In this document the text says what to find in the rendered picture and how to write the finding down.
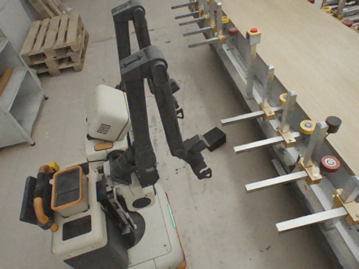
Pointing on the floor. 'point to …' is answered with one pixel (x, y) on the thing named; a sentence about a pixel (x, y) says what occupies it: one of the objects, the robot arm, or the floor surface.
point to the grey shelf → (17, 97)
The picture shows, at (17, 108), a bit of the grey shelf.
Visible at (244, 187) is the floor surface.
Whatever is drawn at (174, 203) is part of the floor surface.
